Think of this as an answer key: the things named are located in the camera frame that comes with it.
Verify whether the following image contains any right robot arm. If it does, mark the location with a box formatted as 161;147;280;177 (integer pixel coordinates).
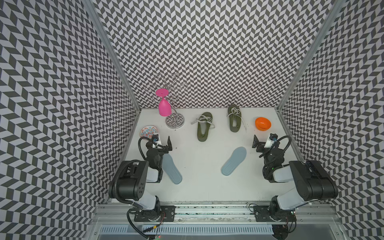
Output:
252;134;338;223

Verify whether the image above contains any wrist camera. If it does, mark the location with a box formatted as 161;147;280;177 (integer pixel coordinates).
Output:
264;133;278;148
151;134;161;149

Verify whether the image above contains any wire glass rack stand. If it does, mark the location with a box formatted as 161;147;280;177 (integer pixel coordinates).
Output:
147;74;188;130

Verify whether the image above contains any orange bowl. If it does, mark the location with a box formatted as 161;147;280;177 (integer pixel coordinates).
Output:
255;117;272;131

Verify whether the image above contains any grey-blue insole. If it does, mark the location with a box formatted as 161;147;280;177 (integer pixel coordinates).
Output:
221;147;247;176
163;154;183;185

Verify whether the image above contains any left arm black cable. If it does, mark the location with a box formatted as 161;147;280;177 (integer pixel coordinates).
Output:
125;208;160;240

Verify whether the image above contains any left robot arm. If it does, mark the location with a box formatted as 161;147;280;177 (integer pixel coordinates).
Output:
108;135;173;222

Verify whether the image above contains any aluminium mounting rail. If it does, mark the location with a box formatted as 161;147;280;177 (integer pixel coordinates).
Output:
91;202;342;225

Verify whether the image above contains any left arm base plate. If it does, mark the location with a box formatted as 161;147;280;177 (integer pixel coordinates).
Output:
134;206;176;223

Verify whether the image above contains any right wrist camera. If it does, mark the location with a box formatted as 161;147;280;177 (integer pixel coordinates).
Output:
264;133;278;148

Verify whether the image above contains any patterned small plate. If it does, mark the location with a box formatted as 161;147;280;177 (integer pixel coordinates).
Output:
139;125;159;139

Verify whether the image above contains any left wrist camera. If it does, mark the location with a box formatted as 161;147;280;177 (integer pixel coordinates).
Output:
151;134;161;149

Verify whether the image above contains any pink plastic wine glass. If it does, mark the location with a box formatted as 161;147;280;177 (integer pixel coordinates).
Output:
156;89;172;117

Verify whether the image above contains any olive green shoe with laces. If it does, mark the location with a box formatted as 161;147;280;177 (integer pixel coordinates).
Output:
191;112;215;142

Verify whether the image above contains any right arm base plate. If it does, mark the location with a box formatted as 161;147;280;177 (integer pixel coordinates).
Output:
253;206;297;223

